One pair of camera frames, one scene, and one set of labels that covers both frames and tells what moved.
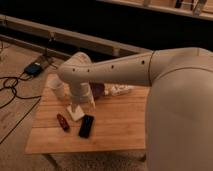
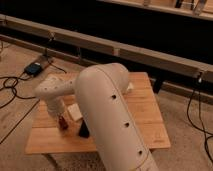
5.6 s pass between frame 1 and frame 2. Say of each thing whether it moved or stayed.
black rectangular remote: stayed
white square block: stayed
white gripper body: moved
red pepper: stayed
